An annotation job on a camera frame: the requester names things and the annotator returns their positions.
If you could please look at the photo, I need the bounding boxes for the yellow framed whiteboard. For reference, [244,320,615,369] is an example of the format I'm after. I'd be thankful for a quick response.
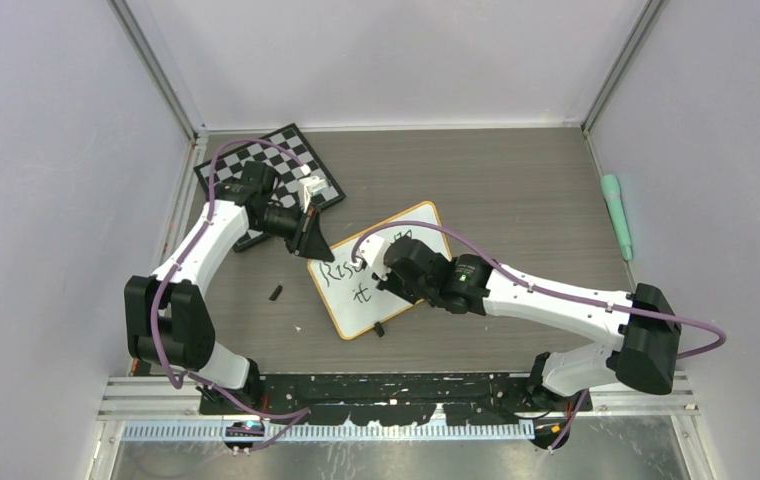
[307,201,453,340]

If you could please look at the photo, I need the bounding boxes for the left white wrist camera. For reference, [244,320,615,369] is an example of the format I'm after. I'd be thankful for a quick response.
[298,175,328,212]

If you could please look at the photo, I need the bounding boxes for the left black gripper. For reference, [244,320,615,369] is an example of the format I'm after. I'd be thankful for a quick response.
[252,200,335,262]

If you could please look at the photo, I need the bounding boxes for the black white checkerboard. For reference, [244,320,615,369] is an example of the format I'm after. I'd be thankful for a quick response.
[193,123,347,254]

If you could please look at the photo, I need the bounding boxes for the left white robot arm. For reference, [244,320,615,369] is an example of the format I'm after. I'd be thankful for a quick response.
[124,163,334,414]

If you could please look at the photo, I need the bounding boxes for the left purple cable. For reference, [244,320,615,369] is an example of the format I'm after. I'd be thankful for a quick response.
[148,137,312,452]

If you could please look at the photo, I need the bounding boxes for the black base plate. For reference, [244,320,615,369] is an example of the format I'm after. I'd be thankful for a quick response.
[197,372,591,427]

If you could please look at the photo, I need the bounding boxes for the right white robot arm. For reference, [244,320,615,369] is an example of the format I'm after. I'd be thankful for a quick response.
[356,235,681,411]

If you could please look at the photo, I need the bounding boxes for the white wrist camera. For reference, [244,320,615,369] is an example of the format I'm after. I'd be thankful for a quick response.
[351,235,391,280]
[298,175,328,212]

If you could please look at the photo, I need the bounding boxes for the black marker cap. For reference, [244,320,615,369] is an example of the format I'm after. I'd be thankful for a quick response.
[269,285,283,302]

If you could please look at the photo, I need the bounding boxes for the aluminium frame rail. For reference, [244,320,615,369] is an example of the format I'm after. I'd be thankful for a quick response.
[95,374,703,444]

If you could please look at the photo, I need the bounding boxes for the purple cable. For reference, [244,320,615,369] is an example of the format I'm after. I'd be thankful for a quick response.
[350,220,728,455]
[148,137,312,452]

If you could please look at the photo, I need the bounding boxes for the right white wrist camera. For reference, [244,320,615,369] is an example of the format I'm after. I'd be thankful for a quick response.
[351,235,391,280]

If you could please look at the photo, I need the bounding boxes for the mint green microphone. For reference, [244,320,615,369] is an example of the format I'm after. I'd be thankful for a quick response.
[600,174,633,262]

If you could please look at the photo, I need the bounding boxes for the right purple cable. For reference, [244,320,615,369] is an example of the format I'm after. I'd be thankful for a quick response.
[350,220,728,455]

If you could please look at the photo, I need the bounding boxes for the black whiteboard foot left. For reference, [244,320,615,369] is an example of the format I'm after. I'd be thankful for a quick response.
[373,322,385,338]

